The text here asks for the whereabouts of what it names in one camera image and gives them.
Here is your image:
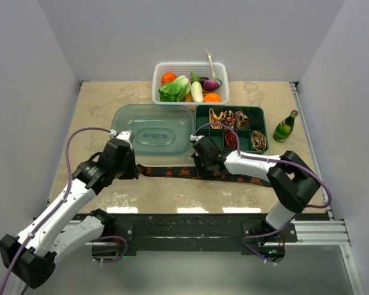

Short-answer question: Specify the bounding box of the brown patterned rolled tie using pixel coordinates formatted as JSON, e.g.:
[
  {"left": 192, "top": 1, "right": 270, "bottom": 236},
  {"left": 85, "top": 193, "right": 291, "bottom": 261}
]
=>
[{"left": 251, "top": 130, "right": 268, "bottom": 152}]

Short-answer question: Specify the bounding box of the clear teal plastic bin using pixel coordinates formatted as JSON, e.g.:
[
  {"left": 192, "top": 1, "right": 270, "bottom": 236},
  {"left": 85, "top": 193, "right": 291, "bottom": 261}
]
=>
[{"left": 111, "top": 104, "right": 195, "bottom": 155}]

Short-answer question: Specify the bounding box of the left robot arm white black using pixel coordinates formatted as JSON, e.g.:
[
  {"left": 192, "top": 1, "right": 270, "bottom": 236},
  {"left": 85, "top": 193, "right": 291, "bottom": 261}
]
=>
[{"left": 0, "top": 130, "right": 138, "bottom": 289}]

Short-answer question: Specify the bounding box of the purple turnip toy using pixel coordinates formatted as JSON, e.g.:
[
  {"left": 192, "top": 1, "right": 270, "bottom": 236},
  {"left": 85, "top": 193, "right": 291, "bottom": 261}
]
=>
[{"left": 202, "top": 79, "right": 220, "bottom": 92}]

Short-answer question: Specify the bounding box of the white radish toy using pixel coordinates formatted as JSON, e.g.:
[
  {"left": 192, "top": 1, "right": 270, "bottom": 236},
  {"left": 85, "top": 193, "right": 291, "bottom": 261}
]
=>
[{"left": 191, "top": 81, "right": 204, "bottom": 103}]

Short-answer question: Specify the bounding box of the purple gold rolled tie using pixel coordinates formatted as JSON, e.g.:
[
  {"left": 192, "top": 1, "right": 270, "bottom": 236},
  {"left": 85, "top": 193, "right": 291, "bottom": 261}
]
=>
[{"left": 236, "top": 111, "right": 249, "bottom": 130}]

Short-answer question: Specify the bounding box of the dark floral orange tie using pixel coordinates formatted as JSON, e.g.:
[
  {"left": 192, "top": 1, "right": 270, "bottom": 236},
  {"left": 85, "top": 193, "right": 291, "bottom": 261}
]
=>
[{"left": 137, "top": 164, "right": 272, "bottom": 187}]

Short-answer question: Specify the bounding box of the dark red patterned rolled tie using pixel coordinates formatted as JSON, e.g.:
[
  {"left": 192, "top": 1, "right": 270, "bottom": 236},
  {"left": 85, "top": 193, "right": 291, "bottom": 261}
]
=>
[{"left": 222, "top": 110, "right": 236, "bottom": 129}]

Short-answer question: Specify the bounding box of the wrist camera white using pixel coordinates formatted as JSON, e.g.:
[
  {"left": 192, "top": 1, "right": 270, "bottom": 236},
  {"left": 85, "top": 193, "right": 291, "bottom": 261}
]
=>
[
  {"left": 109, "top": 129, "right": 134, "bottom": 150},
  {"left": 189, "top": 135, "right": 204, "bottom": 144}
]

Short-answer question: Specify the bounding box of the green glass bottle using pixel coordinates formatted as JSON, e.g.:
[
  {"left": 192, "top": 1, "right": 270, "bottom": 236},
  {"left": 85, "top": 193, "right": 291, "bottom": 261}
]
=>
[{"left": 273, "top": 110, "right": 298, "bottom": 142}]

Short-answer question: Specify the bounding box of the white green onion toy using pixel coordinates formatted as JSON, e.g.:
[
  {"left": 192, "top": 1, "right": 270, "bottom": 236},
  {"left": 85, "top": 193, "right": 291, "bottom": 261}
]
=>
[{"left": 205, "top": 49, "right": 217, "bottom": 80}]

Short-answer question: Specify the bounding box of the white perforated basket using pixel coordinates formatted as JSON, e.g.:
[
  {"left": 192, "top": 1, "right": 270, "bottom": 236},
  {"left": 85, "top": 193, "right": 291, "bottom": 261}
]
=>
[{"left": 151, "top": 61, "right": 230, "bottom": 111}]

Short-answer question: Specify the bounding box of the green compartment organizer tray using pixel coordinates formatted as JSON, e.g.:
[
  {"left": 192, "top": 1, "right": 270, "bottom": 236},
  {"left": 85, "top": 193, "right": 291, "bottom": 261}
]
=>
[{"left": 196, "top": 105, "right": 268, "bottom": 154}]

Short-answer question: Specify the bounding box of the red black rolled tie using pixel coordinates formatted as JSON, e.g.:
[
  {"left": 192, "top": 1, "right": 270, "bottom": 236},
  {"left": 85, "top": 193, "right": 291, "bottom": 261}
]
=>
[{"left": 224, "top": 128, "right": 237, "bottom": 149}]

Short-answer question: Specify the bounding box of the green lettuce toy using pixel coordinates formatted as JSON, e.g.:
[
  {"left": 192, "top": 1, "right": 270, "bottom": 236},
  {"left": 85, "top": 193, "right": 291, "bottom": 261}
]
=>
[{"left": 159, "top": 76, "right": 191, "bottom": 103}]

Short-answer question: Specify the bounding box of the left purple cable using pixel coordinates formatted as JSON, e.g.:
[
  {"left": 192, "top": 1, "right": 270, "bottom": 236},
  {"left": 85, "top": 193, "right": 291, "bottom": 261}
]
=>
[{"left": 0, "top": 127, "right": 114, "bottom": 295}]

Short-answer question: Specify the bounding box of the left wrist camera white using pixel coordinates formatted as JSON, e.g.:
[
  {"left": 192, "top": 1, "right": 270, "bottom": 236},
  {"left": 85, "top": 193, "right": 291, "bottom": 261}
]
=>
[{"left": 109, "top": 129, "right": 134, "bottom": 150}]

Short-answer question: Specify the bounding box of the orange fruit toy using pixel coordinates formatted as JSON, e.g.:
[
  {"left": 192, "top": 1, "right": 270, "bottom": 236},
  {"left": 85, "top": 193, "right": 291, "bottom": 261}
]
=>
[{"left": 204, "top": 93, "right": 221, "bottom": 103}]

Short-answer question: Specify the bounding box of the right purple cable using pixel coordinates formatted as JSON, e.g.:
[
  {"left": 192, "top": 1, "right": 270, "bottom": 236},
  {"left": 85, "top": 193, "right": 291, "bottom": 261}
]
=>
[{"left": 190, "top": 122, "right": 332, "bottom": 210}]

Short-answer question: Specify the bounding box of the yellow rolled tie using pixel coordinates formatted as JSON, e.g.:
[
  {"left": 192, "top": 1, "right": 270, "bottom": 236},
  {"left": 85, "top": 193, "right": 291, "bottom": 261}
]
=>
[{"left": 208, "top": 108, "right": 225, "bottom": 129}]

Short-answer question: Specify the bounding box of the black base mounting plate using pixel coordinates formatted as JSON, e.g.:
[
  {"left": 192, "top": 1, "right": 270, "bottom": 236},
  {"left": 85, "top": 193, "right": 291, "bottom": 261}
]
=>
[{"left": 90, "top": 209, "right": 327, "bottom": 261}]

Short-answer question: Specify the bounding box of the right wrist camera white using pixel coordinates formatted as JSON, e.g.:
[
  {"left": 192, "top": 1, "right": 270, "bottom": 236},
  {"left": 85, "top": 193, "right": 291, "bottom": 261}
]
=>
[{"left": 189, "top": 135, "right": 204, "bottom": 144}]

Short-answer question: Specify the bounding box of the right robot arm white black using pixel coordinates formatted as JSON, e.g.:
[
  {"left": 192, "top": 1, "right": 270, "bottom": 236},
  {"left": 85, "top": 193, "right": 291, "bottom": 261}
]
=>
[{"left": 190, "top": 135, "right": 320, "bottom": 242}]

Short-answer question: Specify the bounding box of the purple cable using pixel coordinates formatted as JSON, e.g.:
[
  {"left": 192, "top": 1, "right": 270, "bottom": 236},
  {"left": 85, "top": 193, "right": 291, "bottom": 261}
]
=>
[
  {"left": 190, "top": 122, "right": 332, "bottom": 210},
  {"left": 0, "top": 127, "right": 114, "bottom": 295}
]

